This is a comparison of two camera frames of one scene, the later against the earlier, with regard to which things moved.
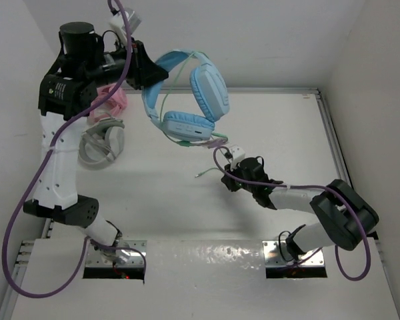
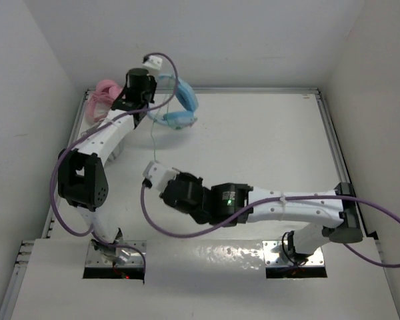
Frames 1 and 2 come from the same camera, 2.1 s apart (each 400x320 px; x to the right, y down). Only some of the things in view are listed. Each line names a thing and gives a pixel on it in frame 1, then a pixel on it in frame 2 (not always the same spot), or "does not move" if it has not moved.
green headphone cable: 177,142 -> 152,129
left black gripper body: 106,69 -> 147,94
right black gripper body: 249,187 -> 186,175
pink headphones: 111,107 does not move
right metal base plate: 277,255 does not move
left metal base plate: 94,259 does not move
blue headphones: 211,91 -> 188,97
